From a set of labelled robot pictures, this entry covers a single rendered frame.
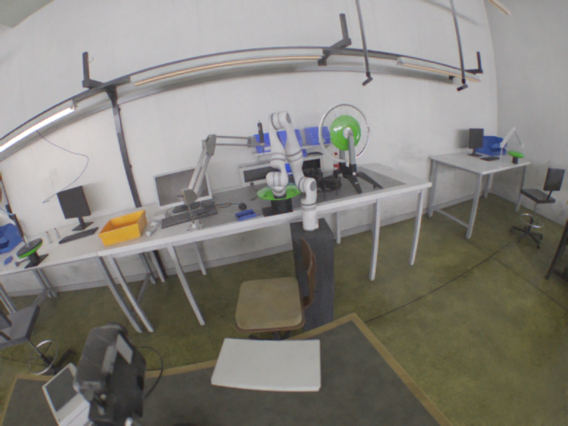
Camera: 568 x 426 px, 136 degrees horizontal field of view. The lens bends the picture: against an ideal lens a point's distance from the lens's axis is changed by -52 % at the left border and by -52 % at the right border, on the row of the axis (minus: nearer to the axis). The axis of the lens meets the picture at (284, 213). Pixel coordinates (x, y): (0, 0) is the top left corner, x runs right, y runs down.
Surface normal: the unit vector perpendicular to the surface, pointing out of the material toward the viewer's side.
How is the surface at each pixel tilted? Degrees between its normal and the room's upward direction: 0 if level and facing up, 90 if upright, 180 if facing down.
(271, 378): 0
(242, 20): 90
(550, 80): 90
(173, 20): 90
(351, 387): 0
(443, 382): 0
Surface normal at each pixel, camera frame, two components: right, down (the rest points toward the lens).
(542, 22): -0.96, 0.20
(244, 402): -0.11, -0.91
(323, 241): 0.09, 0.39
